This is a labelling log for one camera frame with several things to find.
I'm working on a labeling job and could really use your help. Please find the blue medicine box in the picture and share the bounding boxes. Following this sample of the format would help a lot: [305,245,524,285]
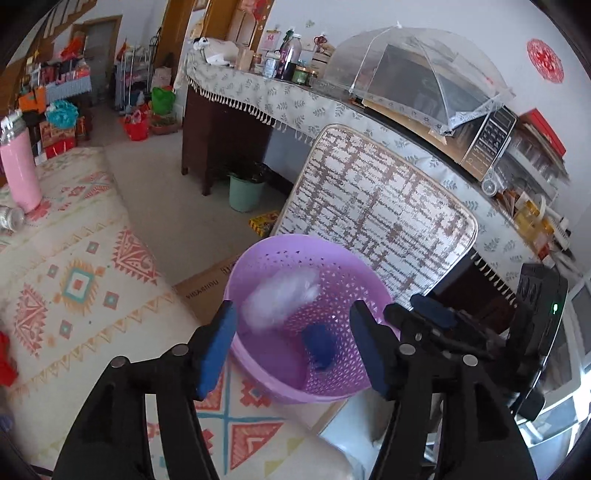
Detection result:
[301,323,337,371]

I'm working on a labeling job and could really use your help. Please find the green trash bucket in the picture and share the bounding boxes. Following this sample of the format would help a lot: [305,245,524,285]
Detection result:
[228,174,266,213]

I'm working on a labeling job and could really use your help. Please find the leaf pattern sideboard cloth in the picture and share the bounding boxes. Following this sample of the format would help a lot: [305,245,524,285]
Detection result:
[175,50,538,294]

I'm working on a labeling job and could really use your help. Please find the purple perforated basket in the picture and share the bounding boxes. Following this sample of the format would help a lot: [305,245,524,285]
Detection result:
[224,234,392,403]

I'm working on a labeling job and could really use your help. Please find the patterned chair right side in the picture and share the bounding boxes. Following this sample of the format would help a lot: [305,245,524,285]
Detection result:
[273,124,478,306]

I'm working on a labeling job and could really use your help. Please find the floral tablecloth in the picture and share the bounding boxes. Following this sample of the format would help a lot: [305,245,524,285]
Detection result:
[1,148,353,479]

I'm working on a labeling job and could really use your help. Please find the microwave oven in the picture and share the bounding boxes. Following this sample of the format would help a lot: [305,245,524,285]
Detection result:
[362,100,518,182]

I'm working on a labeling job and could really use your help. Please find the mesh food cover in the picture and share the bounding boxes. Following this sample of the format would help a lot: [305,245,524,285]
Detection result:
[318,26,514,135]

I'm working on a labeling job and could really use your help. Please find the green capped spice bottle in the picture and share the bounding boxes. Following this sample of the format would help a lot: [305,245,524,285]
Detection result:
[0,205,25,232]

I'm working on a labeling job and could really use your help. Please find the pink thermos bottle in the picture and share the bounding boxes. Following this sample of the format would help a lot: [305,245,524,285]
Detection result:
[1,110,42,214]

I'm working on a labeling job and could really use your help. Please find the red paper wall decoration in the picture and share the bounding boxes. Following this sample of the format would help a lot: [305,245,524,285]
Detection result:
[526,39,564,84]

